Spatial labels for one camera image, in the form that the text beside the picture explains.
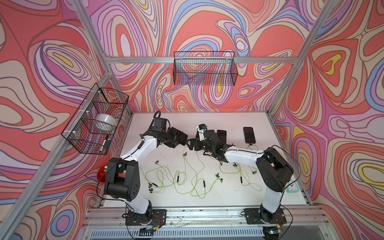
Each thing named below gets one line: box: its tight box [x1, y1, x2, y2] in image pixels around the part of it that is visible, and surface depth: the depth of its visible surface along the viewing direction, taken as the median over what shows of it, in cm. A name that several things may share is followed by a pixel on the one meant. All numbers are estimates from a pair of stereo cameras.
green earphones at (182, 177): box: [176, 152, 188, 185], surface depth 90 cm
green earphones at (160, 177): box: [145, 160, 174, 194], surface depth 88 cm
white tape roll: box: [95, 113, 118, 128], surface depth 74 cm
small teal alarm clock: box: [285, 182, 300, 193], surface depth 82 cm
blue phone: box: [243, 126, 256, 144], surface depth 107 cm
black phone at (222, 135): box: [217, 129, 227, 145], surface depth 107 cm
